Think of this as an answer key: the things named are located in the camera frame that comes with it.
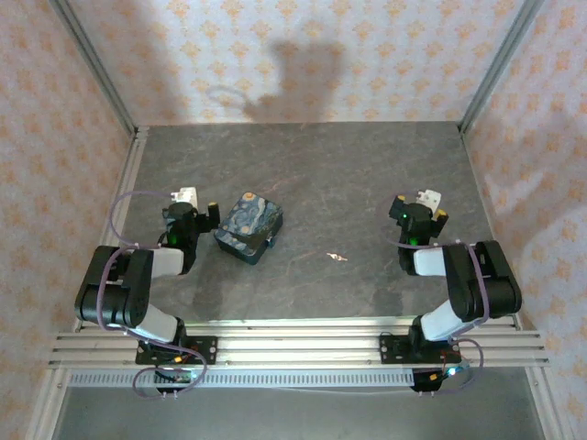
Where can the blue painted storage box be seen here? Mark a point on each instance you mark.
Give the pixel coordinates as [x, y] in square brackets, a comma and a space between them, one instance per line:
[247, 220]

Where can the black arm base electronics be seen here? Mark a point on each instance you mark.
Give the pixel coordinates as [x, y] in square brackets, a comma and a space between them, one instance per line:
[176, 378]
[433, 380]

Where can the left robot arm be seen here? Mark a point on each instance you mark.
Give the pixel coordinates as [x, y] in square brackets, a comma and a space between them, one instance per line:
[119, 293]

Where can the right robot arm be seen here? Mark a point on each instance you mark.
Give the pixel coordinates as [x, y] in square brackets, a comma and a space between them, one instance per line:
[486, 284]

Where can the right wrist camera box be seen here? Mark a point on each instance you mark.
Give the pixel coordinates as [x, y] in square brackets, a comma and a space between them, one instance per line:
[428, 198]

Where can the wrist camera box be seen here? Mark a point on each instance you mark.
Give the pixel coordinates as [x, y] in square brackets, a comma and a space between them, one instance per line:
[185, 194]
[428, 198]

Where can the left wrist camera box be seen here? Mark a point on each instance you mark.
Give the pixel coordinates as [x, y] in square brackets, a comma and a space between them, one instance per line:
[185, 194]

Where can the aluminium table side rail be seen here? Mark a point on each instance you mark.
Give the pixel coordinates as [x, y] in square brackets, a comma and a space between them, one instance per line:
[130, 160]
[473, 160]

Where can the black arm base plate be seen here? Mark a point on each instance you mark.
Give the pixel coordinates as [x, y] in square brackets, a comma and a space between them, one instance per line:
[390, 350]
[206, 350]

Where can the aluminium mounting rail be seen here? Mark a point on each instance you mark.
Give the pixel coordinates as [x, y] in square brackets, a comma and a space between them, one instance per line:
[293, 348]

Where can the aluminium frame corner post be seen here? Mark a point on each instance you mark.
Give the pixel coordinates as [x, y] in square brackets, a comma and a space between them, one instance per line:
[100, 69]
[497, 69]

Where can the aluminium lower frame bar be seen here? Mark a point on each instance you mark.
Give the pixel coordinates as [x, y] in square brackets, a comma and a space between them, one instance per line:
[546, 403]
[48, 403]

